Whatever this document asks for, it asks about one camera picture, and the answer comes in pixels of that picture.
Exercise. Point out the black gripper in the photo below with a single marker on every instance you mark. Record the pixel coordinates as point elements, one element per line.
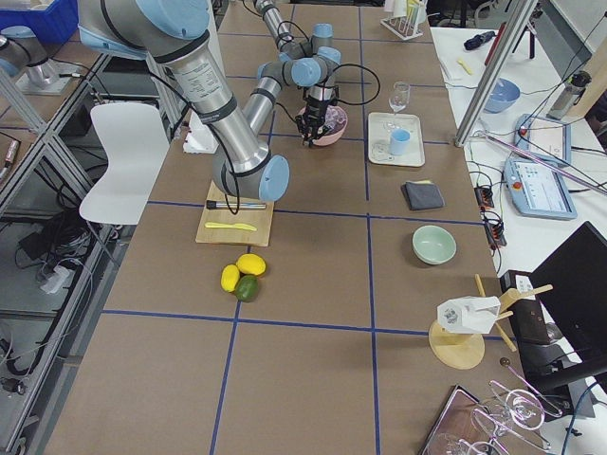
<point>313,110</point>

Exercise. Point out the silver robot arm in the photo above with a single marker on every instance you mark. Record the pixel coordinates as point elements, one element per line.
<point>291,41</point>
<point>177,35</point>

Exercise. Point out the clear ice cube pile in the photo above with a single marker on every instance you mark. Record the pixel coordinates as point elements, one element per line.
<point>335,119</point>

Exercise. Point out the blue plastic cup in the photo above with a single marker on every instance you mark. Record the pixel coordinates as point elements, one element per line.
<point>399,139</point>

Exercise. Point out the white paper cup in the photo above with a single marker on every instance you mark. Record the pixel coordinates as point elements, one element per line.
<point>468,315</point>

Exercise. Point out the wooden cup stand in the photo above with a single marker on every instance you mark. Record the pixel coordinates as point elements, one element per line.
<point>464,352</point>

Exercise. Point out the pink bowl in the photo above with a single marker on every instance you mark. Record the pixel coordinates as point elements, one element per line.
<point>326,139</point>

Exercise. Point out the cream bear serving tray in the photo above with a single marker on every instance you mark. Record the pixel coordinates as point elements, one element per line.
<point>380,126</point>

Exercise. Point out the clear wine glass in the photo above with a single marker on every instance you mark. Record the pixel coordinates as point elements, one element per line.
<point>400,97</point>

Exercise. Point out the wooden cutting board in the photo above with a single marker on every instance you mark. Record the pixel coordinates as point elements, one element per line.
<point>262,219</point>

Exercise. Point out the steel cylinder muddler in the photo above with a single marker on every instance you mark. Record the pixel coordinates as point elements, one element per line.
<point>211,204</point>

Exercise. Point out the gray folded cloth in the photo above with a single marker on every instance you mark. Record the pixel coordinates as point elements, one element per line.
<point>421,195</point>

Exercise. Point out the yellow plastic knife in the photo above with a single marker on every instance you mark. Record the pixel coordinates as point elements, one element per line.
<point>239,226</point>

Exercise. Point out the white dish rack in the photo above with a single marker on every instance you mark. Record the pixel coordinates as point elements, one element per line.
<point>404,18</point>

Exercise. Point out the yellow lemon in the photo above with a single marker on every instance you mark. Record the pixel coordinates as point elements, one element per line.
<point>230,276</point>
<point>251,264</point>

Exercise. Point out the green lime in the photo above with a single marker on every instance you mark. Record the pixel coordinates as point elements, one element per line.
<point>247,288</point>

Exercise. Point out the green ceramic bowl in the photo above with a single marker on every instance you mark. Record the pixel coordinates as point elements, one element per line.
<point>433,245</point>

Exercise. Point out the white chair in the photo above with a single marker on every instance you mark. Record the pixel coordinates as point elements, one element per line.
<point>133,137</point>

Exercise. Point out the blue bowl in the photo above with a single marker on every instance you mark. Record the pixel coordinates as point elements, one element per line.
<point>504,94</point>

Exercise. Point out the blue teach pendant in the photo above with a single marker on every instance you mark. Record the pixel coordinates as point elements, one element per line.
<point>546,138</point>
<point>538,192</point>

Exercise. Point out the dark water bottle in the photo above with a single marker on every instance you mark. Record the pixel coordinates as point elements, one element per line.
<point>573,89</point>

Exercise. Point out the blue storage bin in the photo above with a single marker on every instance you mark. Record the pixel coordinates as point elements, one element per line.
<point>55,24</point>

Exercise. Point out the black monitor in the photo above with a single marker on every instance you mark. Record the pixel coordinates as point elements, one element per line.
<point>577,303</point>

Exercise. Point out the hanging wine glasses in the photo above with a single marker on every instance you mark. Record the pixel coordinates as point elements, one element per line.
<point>507,422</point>

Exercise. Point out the aluminium frame post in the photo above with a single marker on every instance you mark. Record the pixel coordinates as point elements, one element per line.
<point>505,43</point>

